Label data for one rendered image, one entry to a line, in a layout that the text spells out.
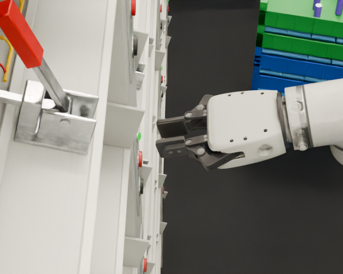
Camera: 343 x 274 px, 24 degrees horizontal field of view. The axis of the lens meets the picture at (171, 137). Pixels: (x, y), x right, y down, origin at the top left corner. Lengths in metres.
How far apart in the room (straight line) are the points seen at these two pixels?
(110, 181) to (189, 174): 1.69
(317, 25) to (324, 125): 1.17
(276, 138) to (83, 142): 0.62
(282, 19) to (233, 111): 1.15
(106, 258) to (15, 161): 0.21
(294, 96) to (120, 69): 0.45
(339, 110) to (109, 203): 0.45
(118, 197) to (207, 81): 1.97
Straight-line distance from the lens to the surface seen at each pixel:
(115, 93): 0.64
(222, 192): 2.31
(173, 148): 1.06
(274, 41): 2.24
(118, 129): 0.67
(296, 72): 2.30
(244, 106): 1.06
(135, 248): 0.81
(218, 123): 1.05
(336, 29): 2.19
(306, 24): 2.19
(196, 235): 2.21
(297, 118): 1.02
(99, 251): 0.62
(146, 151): 1.18
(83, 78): 0.47
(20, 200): 0.41
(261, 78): 2.34
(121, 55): 0.61
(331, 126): 1.03
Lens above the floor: 1.82
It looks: 48 degrees down
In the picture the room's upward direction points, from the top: straight up
